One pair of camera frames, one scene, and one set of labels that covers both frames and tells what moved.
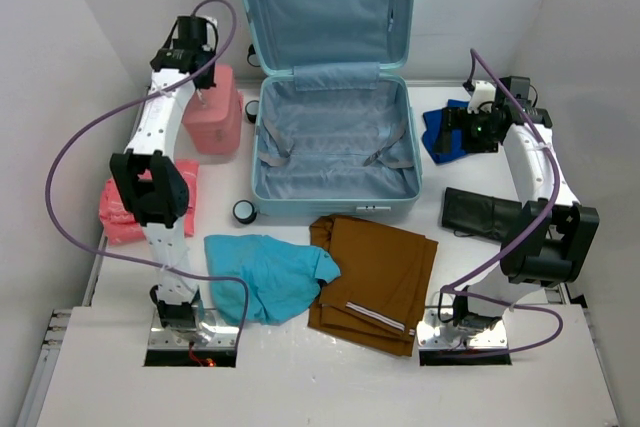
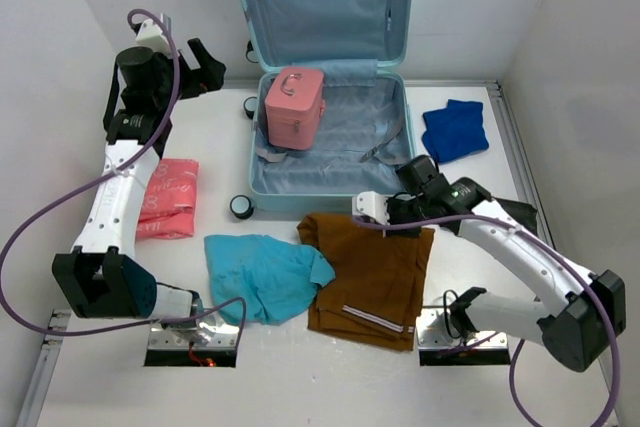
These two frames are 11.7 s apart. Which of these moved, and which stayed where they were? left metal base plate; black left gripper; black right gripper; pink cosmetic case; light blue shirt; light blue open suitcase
Moved: pink cosmetic case; black right gripper; black left gripper
Stayed: light blue shirt; left metal base plate; light blue open suitcase
